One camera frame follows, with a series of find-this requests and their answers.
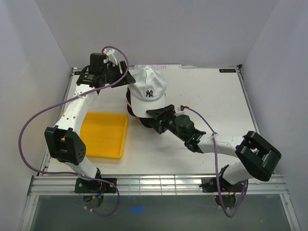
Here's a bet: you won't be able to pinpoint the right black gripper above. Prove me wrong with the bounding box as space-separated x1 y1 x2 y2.
146 104 187 141

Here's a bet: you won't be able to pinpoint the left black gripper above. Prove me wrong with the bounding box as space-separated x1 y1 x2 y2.
102 61 136 88

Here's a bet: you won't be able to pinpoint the black NY baseball cap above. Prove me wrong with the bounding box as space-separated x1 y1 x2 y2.
126 86 165 128

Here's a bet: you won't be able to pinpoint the white NY baseball cap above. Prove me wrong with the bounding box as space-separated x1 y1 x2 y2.
128 65 167 118

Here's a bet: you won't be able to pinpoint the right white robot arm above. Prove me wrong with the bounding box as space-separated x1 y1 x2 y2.
146 104 282 192

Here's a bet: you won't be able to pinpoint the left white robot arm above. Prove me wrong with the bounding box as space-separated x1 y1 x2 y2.
44 47 135 192

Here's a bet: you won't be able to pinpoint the yellow plastic tray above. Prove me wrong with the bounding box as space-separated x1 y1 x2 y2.
80 112 128 159

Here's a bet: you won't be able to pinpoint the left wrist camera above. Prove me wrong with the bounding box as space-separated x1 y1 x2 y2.
102 48 118 65

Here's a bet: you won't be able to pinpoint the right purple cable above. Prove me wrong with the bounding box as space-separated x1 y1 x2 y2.
185 105 249 218

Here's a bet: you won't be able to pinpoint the aluminium front rail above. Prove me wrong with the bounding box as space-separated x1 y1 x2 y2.
28 174 289 196

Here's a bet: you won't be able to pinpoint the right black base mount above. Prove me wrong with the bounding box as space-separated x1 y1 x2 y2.
199 177 245 193

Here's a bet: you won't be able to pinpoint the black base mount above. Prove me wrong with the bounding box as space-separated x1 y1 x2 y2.
74 178 116 193
199 177 245 193

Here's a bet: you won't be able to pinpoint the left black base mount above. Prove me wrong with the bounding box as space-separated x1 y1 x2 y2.
74 178 116 193

